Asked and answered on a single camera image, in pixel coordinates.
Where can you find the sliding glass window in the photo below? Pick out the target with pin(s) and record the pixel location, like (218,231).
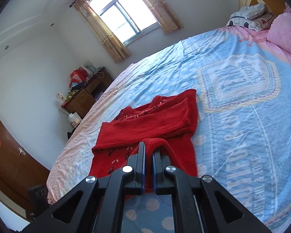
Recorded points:
(126,12)

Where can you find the blue pink dotted bed sheet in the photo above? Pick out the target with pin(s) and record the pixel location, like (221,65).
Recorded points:
(232,114)

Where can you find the black clothes pile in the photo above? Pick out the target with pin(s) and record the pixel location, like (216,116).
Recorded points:
(70,134)

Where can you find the black box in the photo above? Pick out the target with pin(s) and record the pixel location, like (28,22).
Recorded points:
(37,196)

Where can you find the brown wooden desk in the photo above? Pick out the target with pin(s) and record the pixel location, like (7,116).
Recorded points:
(83,99)

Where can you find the red gift box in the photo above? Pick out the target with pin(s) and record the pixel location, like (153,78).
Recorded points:
(78,77)

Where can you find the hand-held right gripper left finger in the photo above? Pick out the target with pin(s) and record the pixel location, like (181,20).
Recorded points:
(143,174)

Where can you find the white paper bag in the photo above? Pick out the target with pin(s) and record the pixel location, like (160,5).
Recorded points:
(74,119)

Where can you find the dark blue clothes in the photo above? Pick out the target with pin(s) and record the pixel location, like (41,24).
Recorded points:
(79,85)

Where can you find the beige patterned window curtain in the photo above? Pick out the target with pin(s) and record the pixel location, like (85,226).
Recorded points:
(165,12)
(104,34)

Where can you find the red knitted sweater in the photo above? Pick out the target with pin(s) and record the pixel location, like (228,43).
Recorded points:
(140,123)

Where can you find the grey floral pillow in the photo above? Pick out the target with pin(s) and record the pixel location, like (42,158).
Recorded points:
(253,11)

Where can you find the green yellow cloth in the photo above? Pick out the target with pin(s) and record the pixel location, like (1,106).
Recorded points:
(71,94)

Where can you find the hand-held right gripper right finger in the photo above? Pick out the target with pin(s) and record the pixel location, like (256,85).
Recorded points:
(155,174)

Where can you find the dark curtain rod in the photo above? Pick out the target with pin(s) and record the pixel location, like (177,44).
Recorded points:
(75,1)

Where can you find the pale green container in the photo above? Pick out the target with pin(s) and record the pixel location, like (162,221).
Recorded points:
(90,69)

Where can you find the pink floral pillow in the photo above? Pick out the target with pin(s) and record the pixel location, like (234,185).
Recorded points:
(286,34)

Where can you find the white printed box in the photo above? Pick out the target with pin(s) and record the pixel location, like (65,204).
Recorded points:
(60,96)

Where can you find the brown wooden door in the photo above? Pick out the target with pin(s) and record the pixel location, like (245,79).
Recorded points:
(9,165)

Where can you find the panda print pillow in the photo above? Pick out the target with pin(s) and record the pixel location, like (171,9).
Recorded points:
(242,24)

